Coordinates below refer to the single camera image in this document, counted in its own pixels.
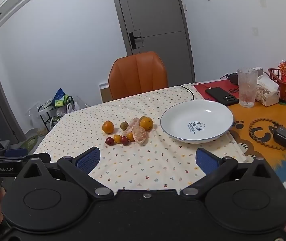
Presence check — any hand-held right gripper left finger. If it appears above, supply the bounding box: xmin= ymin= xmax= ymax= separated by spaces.
xmin=15 ymin=148 xmax=114 ymax=200

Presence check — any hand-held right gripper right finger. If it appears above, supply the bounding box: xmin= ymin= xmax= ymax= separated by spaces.
xmin=180 ymin=148 xmax=281 ymax=199

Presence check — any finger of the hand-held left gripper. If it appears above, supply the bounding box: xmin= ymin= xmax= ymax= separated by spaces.
xmin=4 ymin=148 xmax=29 ymax=157
xmin=20 ymin=153 xmax=51 ymax=163

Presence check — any medium orange mandarin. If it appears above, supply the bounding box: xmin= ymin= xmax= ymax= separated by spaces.
xmin=102 ymin=121 xmax=115 ymax=134

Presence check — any white plate with blue rim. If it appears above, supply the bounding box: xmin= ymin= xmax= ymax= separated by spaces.
xmin=160 ymin=100 xmax=234 ymax=144

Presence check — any peeled citrus piece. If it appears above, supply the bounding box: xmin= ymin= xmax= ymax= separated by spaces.
xmin=122 ymin=117 xmax=141 ymax=136
xmin=132 ymin=126 xmax=149 ymax=146

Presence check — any large orange mandarin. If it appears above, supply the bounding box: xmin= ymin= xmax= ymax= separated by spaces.
xmin=139 ymin=117 xmax=154 ymax=131

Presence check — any green floor mat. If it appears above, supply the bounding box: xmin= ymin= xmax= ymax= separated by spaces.
xmin=23 ymin=135 xmax=39 ymax=153

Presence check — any black storage rack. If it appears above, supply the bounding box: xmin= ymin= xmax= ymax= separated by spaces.
xmin=38 ymin=95 xmax=76 ymax=131

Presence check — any floral tablecloth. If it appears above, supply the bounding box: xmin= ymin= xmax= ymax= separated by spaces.
xmin=33 ymin=83 xmax=249 ymax=194

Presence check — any white plastic bag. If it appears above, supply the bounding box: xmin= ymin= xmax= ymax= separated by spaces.
xmin=64 ymin=102 xmax=81 ymax=116

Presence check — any blue packet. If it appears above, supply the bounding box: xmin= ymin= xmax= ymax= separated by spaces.
xmin=53 ymin=88 xmax=67 ymax=104

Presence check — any black remote control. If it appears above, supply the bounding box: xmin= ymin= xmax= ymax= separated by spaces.
xmin=205 ymin=87 xmax=240 ymax=106

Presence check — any cardboard box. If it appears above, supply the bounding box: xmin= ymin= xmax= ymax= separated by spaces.
xmin=98 ymin=82 xmax=112 ymax=103

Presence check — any orange lion print mat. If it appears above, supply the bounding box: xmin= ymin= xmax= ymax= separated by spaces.
xmin=227 ymin=100 xmax=286 ymax=184

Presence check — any red table mat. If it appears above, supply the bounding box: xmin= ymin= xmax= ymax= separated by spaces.
xmin=193 ymin=79 xmax=241 ymax=101

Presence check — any black key fob device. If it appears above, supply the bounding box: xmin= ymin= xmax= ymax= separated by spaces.
xmin=268 ymin=126 xmax=286 ymax=149

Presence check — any clear ribbed glass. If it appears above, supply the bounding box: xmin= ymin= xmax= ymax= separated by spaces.
xmin=237 ymin=68 xmax=259 ymax=108

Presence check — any floral tissue box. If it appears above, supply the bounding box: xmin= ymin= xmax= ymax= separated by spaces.
xmin=254 ymin=75 xmax=281 ymax=107

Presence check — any orange leather chair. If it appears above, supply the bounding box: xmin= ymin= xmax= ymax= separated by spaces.
xmin=108 ymin=51 xmax=168 ymax=101

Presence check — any red orange snack packet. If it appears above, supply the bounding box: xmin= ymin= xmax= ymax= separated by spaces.
xmin=278 ymin=61 xmax=286 ymax=84

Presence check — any grey door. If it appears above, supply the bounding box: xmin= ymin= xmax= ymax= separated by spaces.
xmin=109 ymin=0 xmax=196 ymax=84

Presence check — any grey doorway frame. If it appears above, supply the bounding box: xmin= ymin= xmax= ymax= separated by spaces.
xmin=0 ymin=45 xmax=26 ymax=145

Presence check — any black cable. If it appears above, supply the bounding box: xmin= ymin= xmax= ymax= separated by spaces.
xmin=180 ymin=84 xmax=196 ymax=101

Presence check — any black door handle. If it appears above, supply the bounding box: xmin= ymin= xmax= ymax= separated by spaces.
xmin=128 ymin=32 xmax=141 ymax=50

